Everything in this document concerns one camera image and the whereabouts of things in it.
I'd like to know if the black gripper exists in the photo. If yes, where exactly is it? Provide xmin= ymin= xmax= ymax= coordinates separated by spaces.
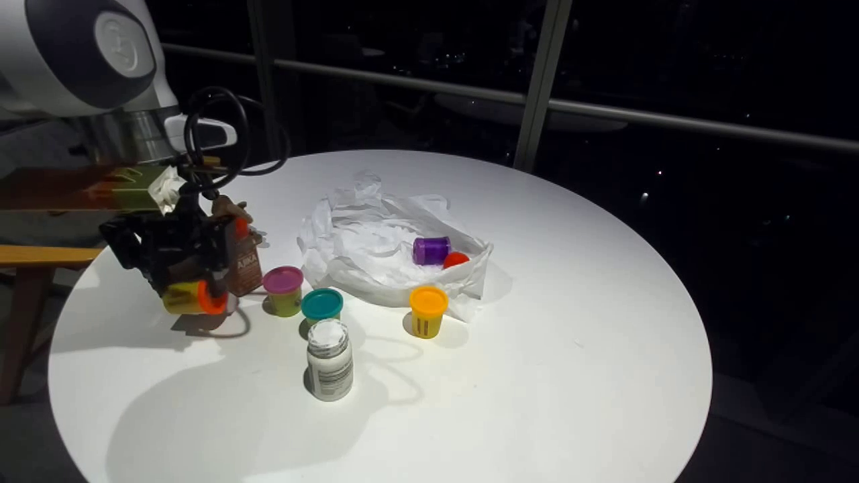
xmin=98 ymin=189 xmax=243 ymax=304

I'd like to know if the yellow tub with red lid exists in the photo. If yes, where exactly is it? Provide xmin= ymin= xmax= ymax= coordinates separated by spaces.
xmin=162 ymin=277 xmax=234 ymax=319

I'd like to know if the yellow tub with magenta lid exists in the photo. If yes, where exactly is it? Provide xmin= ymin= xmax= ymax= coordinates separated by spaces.
xmin=261 ymin=264 xmax=307 ymax=319

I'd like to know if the tub with teal lid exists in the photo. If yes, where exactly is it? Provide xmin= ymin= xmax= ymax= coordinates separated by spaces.
xmin=298 ymin=284 xmax=346 ymax=342

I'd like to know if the grey bottle with white cap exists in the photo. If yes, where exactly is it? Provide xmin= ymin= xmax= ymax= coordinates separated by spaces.
xmin=302 ymin=318 xmax=357 ymax=406

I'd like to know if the yellow tub with orange lid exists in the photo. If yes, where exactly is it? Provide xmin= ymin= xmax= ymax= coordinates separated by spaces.
xmin=406 ymin=281 xmax=451 ymax=342

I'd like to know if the white plastic bag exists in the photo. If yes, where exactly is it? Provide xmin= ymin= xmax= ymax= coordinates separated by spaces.
xmin=296 ymin=173 xmax=496 ymax=322

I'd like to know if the grey chair with wooden armrests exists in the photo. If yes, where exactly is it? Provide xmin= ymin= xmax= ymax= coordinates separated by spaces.
xmin=0 ymin=165 xmax=115 ymax=407

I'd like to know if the grey horizontal railing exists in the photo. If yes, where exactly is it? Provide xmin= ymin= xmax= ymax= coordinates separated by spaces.
xmin=159 ymin=41 xmax=859 ymax=157

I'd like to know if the black robot cable with connector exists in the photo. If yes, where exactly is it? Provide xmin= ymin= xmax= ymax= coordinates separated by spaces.
xmin=181 ymin=83 xmax=296 ymax=195

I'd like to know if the dark vertical window post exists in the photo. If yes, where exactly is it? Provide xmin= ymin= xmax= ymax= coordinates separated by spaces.
xmin=245 ymin=0 xmax=291 ymax=157

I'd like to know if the grey vertical window post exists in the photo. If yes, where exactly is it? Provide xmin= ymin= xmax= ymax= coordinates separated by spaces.
xmin=512 ymin=0 xmax=575 ymax=175

